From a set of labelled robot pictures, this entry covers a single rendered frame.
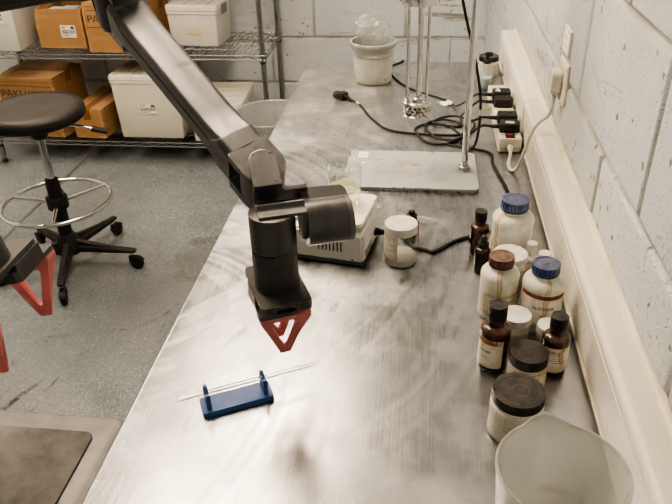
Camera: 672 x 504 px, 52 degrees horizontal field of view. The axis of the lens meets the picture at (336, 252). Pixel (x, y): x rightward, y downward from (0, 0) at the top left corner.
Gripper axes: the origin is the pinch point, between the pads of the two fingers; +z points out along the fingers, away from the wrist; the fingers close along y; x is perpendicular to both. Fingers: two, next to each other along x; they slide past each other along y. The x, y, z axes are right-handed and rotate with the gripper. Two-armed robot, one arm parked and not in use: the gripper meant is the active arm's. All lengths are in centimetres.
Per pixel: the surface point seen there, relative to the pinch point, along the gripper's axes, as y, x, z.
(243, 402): -1.0, 6.3, 8.7
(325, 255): 30.3, -15.6, 7.8
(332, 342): 8.3, -9.7, 9.7
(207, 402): -0.9, 11.1, 7.2
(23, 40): 289, 52, 24
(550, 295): -1.6, -41.1, 1.9
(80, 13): 278, 24, 12
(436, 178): 53, -49, 8
